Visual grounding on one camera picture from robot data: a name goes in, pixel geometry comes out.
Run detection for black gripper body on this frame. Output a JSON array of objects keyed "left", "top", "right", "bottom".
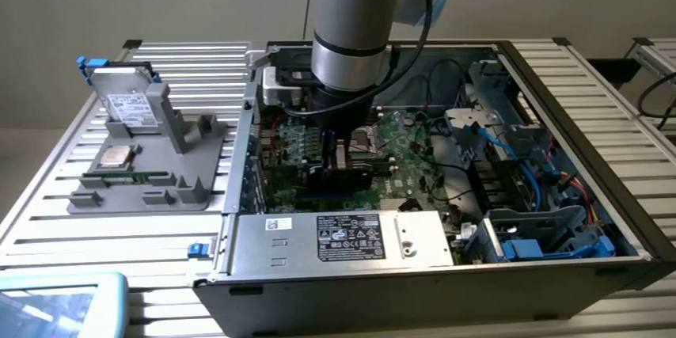
[{"left": 308, "top": 85, "right": 372, "bottom": 143}]

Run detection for black gpu green board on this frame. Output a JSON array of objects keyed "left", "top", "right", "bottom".
[{"left": 262, "top": 164, "right": 398, "bottom": 201}]

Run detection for cpu socket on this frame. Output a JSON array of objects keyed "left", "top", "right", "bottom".
[{"left": 352, "top": 123, "right": 385, "bottom": 158}]

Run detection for green motherboard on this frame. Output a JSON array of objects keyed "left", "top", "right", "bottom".
[{"left": 252, "top": 109, "right": 450, "bottom": 213}]

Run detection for black case fan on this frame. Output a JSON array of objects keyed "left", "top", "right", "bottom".
[{"left": 272, "top": 46, "right": 317, "bottom": 86}]

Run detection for grey parts rack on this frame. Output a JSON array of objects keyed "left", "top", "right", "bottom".
[{"left": 64, "top": 82, "right": 229, "bottom": 215}]

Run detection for grey metal disk bay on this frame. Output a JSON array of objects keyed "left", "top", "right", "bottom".
[{"left": 441, "top": 59, "right": 556, "bottom": 175}]

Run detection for silver power supply unit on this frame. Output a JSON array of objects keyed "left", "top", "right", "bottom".
[{"left": 228, "top": 210, "right": 456, "bottom": 276}]

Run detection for black open pc case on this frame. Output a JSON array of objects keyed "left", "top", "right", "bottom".
[{"left": 189, "top": 40, "right": 676, "bottom": 338}]

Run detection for green ram stick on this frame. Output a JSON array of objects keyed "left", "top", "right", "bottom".
[{"left": 82, "top": 171, "right": 170, "bottom": 179}]

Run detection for silver cpu chip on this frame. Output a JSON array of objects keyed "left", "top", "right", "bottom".
[{"left": 101, "top": 145, "right": 140, "bottom": 168}]

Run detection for grey disk bay blue clips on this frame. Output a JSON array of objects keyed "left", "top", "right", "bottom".
[{"left": 480, "top": 203, "right": 617, "bottom": 264}]

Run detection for silver hard disk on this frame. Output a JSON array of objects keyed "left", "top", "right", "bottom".
[{"left": 88, "top": 66, "right": 160, "bottom": 134}]

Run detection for blue disk carrier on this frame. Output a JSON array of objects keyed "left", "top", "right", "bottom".
[{"left": 74, "top": 56, "right": 160, "bottom": 86}]

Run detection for teal-edged tablet screen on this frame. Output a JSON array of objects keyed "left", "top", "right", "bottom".
[{"left": 0, "top": 272, "right": 129, "bottom": 338}]

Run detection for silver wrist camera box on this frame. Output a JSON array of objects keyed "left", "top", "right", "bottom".
[{"left": 261, "top": 66, "right": 305, "bottom": 107}]

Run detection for blue wire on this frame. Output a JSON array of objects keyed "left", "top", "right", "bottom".
[{"left": 462, "top": 123, "right": 546, "bottom": 212}]

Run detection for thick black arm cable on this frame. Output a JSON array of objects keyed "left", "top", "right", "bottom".
[{"left": 282, "top": 0, "right": 437, "bottom": 117}]

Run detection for red wire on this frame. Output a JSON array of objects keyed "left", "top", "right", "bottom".
[{"left": 557, "top": 170, "right": 604, "bottom": 233}]

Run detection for black looped cable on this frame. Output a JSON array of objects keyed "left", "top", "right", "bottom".
[{"left": 637, "top": 71, "right": 676, "bottom": 118}]

